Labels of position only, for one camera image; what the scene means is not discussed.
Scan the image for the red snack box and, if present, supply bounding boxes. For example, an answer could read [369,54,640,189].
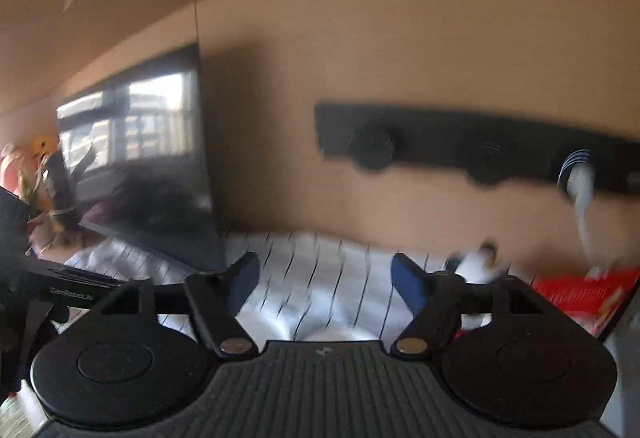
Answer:
[529,267,640,338]

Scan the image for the black monitor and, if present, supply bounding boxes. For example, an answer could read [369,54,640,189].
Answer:
[54,43,227,271]

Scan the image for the white black toy figure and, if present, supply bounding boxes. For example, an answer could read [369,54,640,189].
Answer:
[446,242,502,283]

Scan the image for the white sock blue stripes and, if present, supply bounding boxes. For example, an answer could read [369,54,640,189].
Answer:
[556,149,608,280]

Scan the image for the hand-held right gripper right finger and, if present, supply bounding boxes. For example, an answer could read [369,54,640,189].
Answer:
[390,253,546,357]

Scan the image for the checked tablecloth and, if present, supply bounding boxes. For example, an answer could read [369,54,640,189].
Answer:
[64,229,506,344]

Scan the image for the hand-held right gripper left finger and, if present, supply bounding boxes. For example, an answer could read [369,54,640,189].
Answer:
[100,251,262,357]

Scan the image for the black power strip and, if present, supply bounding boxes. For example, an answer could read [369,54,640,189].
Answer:
[314,103,640,195]

